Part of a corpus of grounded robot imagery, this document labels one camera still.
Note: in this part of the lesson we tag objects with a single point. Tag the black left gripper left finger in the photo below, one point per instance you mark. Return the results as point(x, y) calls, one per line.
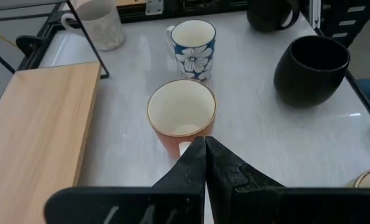
point(172, 202)

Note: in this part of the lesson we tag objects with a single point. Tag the wooden shelf black metal frame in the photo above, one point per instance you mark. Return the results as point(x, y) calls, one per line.
point(32, 124)

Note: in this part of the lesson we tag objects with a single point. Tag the grey patterned mug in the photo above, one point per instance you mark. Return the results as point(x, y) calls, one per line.
point(104, 28)

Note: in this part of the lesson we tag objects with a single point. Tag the black device white stripes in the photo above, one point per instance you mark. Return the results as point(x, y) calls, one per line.
point(350, 28)

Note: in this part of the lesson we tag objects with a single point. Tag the blue white floral mug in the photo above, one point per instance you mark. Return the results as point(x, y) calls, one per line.
point(194, 59)

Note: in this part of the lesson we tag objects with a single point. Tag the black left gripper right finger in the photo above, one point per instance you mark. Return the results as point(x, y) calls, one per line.
point(250, 202)

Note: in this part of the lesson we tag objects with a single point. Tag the wooden side board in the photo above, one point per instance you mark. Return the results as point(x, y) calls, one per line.
point(130, 2)

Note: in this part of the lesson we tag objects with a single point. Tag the silver corner bracket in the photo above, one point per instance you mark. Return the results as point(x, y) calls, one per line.
point(154, 7)

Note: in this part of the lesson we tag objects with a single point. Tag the black mug red interior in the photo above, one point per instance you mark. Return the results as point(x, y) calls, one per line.
point(266, 15)

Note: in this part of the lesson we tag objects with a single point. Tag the orange mug cream interior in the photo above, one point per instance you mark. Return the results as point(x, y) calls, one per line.
point(182, 105)

